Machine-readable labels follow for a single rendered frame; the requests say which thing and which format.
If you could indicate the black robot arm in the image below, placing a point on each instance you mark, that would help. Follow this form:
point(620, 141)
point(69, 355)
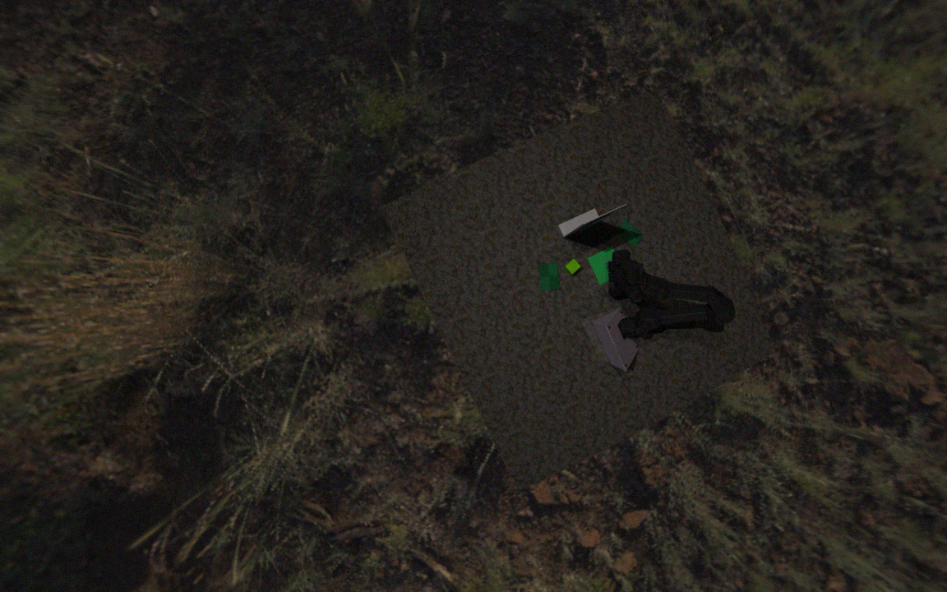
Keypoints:
point(717, 309)

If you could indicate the green square marking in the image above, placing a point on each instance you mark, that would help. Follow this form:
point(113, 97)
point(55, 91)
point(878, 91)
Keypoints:
point(598, 263)

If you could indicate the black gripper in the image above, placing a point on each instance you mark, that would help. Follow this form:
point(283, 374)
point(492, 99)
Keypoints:
point(615, 273)

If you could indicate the dark green flat square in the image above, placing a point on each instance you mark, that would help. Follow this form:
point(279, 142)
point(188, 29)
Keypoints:
point(549, 277)

